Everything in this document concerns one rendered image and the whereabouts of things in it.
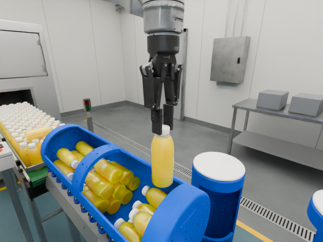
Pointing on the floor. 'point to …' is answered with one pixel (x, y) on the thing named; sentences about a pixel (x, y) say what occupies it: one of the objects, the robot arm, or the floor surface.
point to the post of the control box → (17, 205)
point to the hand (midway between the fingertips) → (162, 119)
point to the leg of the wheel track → (74, 233)
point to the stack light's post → (90, 124)
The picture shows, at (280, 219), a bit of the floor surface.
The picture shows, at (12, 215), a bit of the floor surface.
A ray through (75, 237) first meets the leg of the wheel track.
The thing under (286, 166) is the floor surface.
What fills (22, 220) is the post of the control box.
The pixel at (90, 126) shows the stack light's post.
